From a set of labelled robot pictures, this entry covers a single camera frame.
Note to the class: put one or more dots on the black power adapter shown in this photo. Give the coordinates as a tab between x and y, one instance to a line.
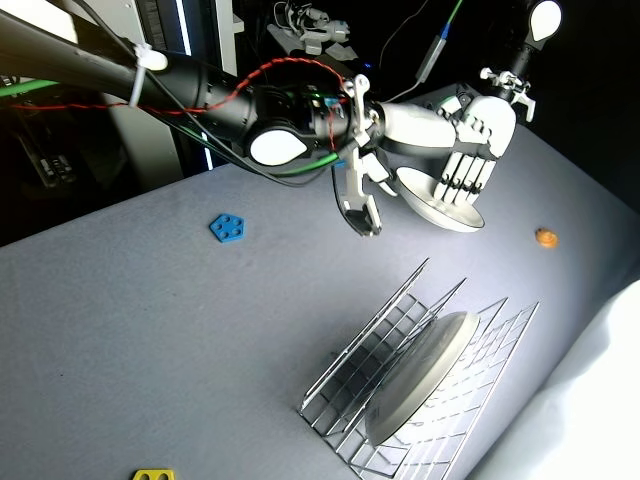
345	57

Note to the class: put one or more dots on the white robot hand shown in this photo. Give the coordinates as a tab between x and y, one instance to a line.
497	125
420	130

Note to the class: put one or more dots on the white cloth backdrop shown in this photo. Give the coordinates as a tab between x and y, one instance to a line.
590	390

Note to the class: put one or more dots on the white plate with dark rim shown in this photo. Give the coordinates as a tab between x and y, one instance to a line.
425	375
420	192

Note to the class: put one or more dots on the orange toy pastry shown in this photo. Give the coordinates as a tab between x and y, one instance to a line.
547	238

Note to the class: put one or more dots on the yellow block with holes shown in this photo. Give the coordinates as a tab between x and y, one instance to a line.
152	475

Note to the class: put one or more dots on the blue pentagon block with holes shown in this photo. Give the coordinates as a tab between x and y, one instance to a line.
228	228

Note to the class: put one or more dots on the white plastic device pile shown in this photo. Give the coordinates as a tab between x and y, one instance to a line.
320	30

